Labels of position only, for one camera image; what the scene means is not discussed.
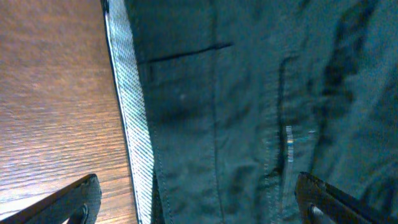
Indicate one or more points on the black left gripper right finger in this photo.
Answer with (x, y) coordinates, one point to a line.
(322, 203)

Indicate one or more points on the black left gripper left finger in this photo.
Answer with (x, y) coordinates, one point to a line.
(77, 203)

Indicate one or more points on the dark navy shorts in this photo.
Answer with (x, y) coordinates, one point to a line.
(225, 102)

